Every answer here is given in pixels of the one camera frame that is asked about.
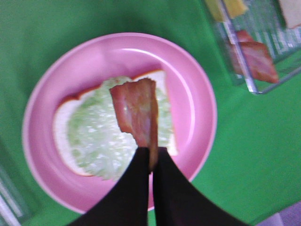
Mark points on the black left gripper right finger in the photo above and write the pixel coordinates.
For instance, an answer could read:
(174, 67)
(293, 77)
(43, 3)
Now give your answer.
(178, 203)

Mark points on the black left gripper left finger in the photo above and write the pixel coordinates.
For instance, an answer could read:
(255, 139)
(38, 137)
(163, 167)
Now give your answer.
(126, 204)

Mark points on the green lettuce leaf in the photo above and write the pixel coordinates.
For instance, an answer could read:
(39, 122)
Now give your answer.
(98, 147)

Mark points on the bacon strip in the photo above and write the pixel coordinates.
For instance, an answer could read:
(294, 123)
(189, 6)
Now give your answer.
(136, 110)
(257, 57)

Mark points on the yellow cheese slice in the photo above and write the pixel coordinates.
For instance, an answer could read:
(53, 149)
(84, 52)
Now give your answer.
(234, 7)

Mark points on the green tablecloth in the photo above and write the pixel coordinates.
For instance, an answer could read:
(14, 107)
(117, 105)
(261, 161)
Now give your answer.
(254, 168)

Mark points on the left clear plastic container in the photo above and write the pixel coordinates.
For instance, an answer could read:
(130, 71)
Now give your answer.
(14, 210)

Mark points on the clear plastic container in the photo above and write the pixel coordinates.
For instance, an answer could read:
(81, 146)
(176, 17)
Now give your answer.
(14, 210)
(264, 21)

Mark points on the pink round plate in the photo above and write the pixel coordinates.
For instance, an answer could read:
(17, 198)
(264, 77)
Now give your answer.
(191, 94)

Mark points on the right clear plastic container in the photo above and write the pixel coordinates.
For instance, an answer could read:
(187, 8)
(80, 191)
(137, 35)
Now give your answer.
(264, 21)

